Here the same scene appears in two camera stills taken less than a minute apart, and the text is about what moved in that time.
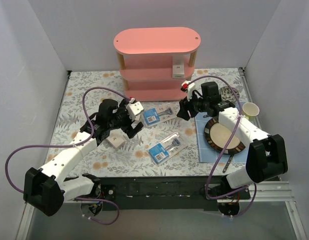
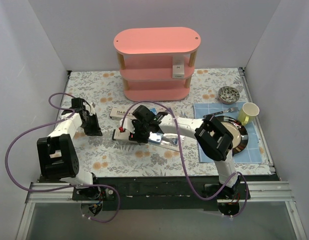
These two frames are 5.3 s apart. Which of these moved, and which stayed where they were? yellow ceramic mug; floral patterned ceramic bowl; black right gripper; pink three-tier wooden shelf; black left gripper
Moved: black left gripper; black right gripper
Stayed: yellow ceramic mug; pink three-tier wooden shelf; floral patterned ceramic bowl
